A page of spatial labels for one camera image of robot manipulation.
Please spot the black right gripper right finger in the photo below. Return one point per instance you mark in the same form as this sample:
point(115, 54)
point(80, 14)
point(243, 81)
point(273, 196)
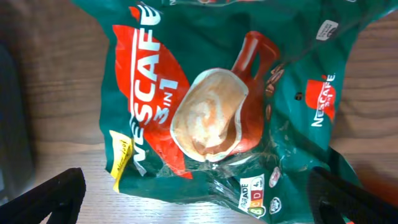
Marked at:
point(332, 199)

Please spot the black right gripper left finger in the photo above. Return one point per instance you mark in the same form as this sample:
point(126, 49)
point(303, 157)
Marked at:
point(59, 199)

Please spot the orange yellow spaghetti packet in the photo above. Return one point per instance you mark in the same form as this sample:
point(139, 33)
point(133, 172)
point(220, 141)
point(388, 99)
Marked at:
point(382, 185)

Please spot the green Nescafe coffee bag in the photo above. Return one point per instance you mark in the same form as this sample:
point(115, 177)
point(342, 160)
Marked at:
point(230, 102)

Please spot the grey plastic lattice basket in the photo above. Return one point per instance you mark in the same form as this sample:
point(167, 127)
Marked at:
point(17, 167)

